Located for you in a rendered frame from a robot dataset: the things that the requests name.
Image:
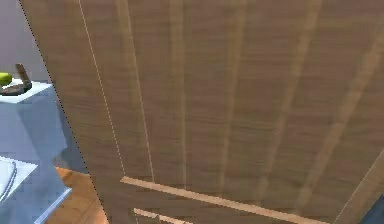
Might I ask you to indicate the green apple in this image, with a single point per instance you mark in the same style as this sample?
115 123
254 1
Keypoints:
4 78

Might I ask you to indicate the brown wooden door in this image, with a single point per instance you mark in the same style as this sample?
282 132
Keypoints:
213 100

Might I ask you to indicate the white grey cabinet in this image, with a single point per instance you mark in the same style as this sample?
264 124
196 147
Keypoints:
30 133

